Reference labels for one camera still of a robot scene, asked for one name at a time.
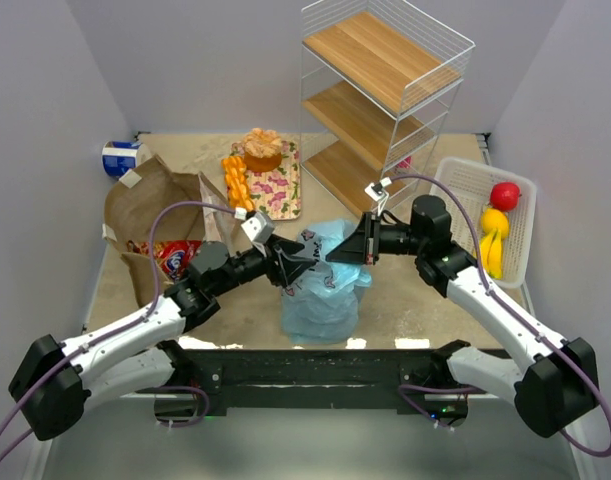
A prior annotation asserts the blue plastic bag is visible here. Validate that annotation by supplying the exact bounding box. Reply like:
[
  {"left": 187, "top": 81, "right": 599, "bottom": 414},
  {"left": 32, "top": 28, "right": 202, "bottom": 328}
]
[{"left": 281, "top": 219, "right": 372, "bottom": 344}]

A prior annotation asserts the red snack packet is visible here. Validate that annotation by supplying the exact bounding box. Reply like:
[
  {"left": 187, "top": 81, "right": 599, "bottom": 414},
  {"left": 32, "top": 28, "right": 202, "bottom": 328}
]
[{"left": 126, "top": 240, "right": 202, "bottom": 281}]

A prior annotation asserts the brown paper grocery bag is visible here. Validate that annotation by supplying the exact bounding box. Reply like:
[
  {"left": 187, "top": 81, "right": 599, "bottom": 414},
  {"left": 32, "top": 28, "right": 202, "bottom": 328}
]
[{"left": 103, "top": 155, "right": 240, "bottom": 307}]

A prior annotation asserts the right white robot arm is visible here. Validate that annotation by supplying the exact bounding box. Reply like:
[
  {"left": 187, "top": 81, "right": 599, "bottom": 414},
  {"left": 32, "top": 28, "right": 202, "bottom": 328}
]
[{"left": 326, "top": 195, "right": 598, "bottom": 438}]

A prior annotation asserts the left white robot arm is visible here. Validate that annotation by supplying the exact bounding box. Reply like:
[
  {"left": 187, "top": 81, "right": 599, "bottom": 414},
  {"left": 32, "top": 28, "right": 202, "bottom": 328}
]
[{"left": 9, "top": 235, "right": 316, "bottom": 441}]

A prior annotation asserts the floral pattern tray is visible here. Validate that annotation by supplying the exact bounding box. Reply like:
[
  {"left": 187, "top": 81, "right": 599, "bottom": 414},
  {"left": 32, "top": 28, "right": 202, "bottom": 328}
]
[{"left": 245, "top": 140, "right": 302, "bottom": 221}]

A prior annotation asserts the peeled orange on cup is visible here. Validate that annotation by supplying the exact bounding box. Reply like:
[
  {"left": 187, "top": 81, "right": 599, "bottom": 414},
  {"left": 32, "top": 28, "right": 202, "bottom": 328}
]
[{"left": 242, "top": 128, "right": 282, "bottom": 173}]

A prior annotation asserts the yellow banana bunch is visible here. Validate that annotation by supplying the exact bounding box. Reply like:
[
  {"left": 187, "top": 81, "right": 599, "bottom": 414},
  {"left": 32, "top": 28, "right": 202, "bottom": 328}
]
[{"left": 479, "top": 228, "right": 509, "bottom": 279}]

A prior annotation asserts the yellow lemon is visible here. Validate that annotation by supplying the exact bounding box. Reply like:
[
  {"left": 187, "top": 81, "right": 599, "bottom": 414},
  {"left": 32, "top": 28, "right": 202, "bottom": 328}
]
[{"left": 480, "top": 208, "right": 510, "bottom": 240}]

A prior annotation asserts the red apple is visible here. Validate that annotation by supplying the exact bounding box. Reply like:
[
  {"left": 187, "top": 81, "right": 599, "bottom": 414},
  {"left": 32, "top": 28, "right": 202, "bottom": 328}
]
[{"left": 489, "top": 182, "right": 521, "bottom": 212}]

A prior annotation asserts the white plastic fruit basket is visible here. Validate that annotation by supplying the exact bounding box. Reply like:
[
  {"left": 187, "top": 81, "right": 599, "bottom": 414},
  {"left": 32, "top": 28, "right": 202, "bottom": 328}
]
[{"left": 435, "top": 157, "right": 537, "bottom": 289}]

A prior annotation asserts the blue white paper roll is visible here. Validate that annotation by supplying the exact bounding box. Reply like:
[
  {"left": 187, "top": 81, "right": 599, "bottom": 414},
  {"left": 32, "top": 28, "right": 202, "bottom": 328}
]
[{"left": 101, "top": 141, "right": 152, "bottom": 179}]

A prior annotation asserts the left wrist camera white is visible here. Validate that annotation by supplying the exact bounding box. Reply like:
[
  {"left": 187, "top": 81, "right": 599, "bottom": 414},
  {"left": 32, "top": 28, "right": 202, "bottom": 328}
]
[{"left": 241, "top": 211, "right": 275, "bottom": 244}]

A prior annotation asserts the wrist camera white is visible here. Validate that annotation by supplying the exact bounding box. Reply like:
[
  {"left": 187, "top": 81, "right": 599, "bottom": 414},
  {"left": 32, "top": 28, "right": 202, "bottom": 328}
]
[
  {"left": 364, "top": 177, "right": 392, "bottom": 216},
  {"left": 241, "top": 211, "right": 275, "bottom": 244}
]

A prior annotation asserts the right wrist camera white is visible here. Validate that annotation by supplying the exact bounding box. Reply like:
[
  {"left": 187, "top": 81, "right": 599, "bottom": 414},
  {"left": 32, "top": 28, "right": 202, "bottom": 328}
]
[{"left": 364, "top": 177, "right": 392, "bottom": 216}]

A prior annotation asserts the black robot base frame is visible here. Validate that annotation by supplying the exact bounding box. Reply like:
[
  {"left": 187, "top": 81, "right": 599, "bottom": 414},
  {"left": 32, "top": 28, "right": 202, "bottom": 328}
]
[{"left": 146, "top": 340, "right": 467, "bottom": 418}]

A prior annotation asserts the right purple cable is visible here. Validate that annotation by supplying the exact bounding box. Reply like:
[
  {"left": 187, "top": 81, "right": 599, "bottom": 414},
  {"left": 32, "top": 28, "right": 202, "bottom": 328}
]
[{"left": 382, "top": 174, "right": 611, "bottom": 457}]

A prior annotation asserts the purple cable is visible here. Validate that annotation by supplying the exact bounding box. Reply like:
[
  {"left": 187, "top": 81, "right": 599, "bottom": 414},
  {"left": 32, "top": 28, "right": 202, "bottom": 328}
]
[
  {"left": 382, "top": 174, "right": 611, "bottom": 457},
  {"left": 0, "top": 200, "right": 249, "bottom": 480}
]

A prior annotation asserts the white wire wooden shelf rack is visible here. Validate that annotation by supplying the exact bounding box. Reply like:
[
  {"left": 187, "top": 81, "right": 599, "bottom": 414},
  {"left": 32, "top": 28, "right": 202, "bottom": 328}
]
[{"left": 299, "top": 1, "right": 476, "bottom": 215}]

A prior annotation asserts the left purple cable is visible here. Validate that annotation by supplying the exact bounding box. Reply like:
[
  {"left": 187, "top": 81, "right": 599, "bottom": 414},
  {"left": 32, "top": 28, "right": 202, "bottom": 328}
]
[{"left": 0, "top": 200, "right": 249, "bottom": 480}]

